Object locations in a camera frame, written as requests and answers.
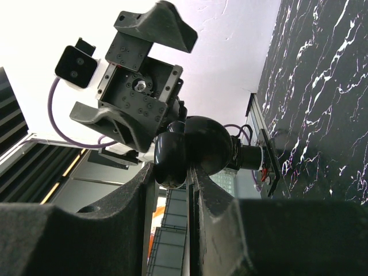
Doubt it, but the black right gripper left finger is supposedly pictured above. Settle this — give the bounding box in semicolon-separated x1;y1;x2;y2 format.
1;163;155;275

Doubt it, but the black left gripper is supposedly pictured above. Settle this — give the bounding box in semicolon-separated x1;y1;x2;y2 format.
70;1;198;152

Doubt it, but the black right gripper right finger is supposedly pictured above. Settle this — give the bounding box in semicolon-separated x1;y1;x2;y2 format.
187;165;367;275

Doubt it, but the black round earbud case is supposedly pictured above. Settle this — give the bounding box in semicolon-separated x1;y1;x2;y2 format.
154;116;233;189

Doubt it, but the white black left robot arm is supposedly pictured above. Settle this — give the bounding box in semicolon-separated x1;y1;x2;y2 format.
70;1;198;166

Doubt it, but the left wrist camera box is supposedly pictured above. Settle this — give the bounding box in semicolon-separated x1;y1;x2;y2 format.
55;37;98;89

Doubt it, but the aluminium frame rail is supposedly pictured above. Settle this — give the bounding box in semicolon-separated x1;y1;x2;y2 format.
246;93;275;145

